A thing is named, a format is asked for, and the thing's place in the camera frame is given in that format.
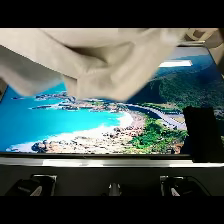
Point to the beige T-shirt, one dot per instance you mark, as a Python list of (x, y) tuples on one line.
[(110, 63)]

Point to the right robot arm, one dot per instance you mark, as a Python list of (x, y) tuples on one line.
[(178, 188)]

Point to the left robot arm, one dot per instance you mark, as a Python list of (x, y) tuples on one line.
[(26, 188)]

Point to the black garment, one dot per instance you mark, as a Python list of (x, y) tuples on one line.
[(203, 133)]

